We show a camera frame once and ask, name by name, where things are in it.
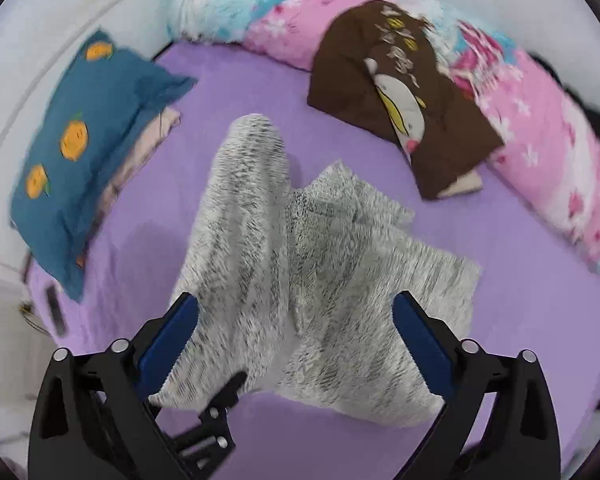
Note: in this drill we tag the purple bed sheet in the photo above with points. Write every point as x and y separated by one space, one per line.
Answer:
240 85

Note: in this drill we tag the blue pillow with orange print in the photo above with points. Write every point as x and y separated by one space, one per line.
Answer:
115 90

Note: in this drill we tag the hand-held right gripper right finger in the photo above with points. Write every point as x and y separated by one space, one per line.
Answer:
422 345

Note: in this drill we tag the pink floral quilt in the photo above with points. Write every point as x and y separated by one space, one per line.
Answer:
545 125

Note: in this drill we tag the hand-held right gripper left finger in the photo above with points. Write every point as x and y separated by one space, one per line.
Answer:
172 340

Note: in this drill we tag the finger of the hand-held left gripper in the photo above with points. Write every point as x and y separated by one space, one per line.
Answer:
227 395

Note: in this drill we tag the brown pillow with bird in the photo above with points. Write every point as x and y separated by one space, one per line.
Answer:
350 75

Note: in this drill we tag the grey fleece sweater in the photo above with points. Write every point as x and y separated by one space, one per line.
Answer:
305 285

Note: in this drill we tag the black phone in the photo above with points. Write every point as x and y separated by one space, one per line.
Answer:
56 310

